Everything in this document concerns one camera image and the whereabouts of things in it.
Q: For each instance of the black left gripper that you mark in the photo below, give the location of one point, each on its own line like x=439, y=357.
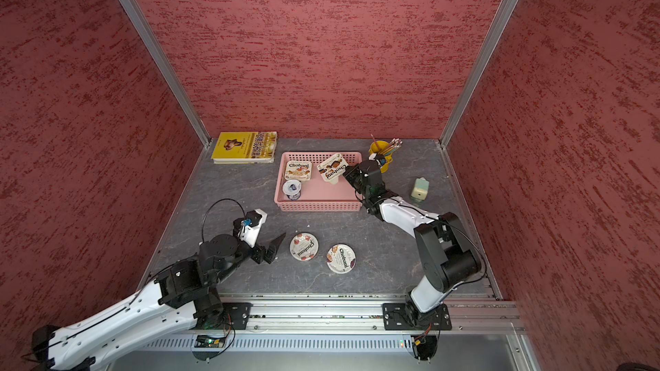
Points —
x=259, y=254

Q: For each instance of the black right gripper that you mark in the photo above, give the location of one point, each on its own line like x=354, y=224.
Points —
x=350, y=174

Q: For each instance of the Chobani Flip chocolate yogurt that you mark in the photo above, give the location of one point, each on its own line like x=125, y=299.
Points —
x=332, y=168

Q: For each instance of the Chobani raspberry yogurt tub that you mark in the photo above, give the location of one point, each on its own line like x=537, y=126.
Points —
x=304, y=247

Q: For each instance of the Chobani Flip strawberry yogurt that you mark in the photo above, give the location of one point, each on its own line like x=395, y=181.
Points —
x=298, y=170

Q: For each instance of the small Dairy Farmers yogurt cup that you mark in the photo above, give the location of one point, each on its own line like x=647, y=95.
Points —
x=292, y=189

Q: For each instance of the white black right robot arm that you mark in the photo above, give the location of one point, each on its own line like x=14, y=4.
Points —
x=448, y=256

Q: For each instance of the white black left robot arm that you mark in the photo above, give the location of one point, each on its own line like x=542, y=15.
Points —
x=181, y=297

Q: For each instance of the pink plastic basket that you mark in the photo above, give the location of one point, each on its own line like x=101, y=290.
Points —
x=317, y=195

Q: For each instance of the Chobani passion fruit yogurt tub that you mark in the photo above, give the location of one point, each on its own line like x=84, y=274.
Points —
x=341, y=259

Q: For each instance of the yellow metal pencil cup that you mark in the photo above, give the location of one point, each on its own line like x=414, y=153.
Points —
x=377, y=149

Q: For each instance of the single red pencil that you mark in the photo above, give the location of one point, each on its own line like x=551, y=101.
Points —
x=375, y=141

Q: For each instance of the bundle of coloured pencils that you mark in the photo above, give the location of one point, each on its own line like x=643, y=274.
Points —
x=391, y=147

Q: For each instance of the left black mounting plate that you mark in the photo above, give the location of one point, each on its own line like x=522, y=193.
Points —
x=236, y=315

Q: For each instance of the black mounting plate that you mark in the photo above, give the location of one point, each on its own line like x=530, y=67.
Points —
x=236, y=315
x=405, y=317

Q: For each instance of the yellow book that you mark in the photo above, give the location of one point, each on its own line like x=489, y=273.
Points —
x=245, y=148

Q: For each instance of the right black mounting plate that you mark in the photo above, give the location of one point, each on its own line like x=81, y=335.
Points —
x=405, y=317

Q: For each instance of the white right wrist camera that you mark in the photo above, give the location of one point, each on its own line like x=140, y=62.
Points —
x=381, y=160

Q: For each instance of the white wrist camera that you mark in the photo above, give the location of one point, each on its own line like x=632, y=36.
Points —
x=381, y=160
x=247, y=229

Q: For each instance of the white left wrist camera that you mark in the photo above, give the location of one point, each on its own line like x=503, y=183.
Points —
x=247, y=229

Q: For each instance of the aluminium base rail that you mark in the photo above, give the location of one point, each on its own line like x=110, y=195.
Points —
x=363, y=314

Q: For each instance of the white perforated cable duct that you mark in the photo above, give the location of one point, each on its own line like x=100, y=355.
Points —
x=374, y=343

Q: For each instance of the right aluminium corner post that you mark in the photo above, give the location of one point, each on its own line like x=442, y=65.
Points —
x=493, y=36

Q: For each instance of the aluminium corner post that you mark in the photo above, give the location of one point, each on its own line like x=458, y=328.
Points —
x=493, y=36
x=158, y=55

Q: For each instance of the left aluminium corner post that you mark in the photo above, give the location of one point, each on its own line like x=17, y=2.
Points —
x=158, y=55

